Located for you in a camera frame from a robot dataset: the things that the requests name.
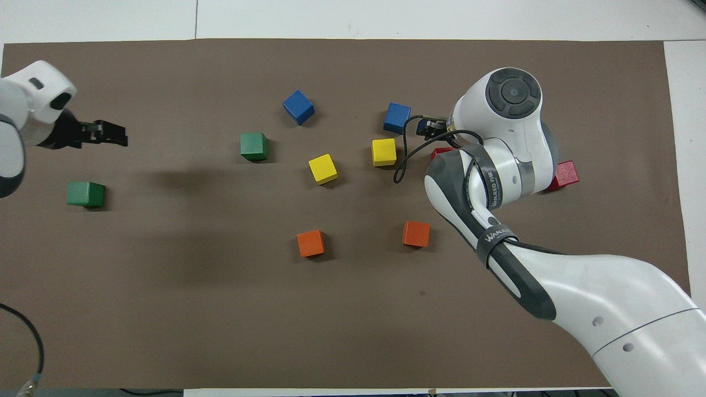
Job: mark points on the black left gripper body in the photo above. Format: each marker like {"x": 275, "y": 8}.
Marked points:
{"x": 60, "y": 135}

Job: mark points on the red wooden block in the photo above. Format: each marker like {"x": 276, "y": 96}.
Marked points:
{"x": 565, "y": 175}
{"x": 440, "y": 153}

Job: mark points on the green wooden block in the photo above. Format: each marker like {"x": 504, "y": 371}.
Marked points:
{"x": 254, "y": 146}
{"x": 86, "y": 194}

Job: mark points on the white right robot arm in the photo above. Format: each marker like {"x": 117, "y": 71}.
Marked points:
{"x": 606, "y": 298}

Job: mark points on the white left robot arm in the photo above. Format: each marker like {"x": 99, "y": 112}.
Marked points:
{"x": 33, "y": 88}

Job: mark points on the blue wooden block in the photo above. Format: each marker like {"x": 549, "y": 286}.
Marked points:
{"x": 298, "y": 107}
{"x": 397, "y": 118}

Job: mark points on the yellow wooden block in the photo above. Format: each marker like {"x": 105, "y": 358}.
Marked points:
{"x": 322, "y": 169}
{"x": 384, "y": 151}

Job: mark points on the orange wooden block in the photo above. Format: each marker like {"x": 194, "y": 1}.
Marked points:
{"x": 310, "y": 243}
{"x": 416, "y": 234}

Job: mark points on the brown table mat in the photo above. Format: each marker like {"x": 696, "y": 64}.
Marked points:
{"x": 220, "y": 309}

